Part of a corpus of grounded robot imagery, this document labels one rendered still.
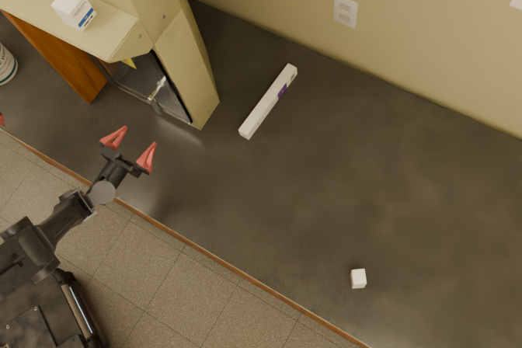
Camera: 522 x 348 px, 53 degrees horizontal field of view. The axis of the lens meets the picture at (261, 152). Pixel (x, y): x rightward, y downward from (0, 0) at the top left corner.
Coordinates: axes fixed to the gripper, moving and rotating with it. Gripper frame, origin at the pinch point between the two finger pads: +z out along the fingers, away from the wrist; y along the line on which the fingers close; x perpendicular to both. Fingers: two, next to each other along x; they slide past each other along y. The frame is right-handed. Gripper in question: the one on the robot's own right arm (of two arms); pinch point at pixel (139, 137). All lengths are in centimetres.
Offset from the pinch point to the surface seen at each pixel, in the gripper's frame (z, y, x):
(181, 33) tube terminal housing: 23.3, -3.9, -19.7
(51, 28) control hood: 4.7, 11.9, -35.6
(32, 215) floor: -39, 85, 116
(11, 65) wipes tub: 3, 63, 18
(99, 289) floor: -50, 34, 115
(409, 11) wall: 59, -47, -11
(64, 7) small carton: 8.0, 7.3, -41.7
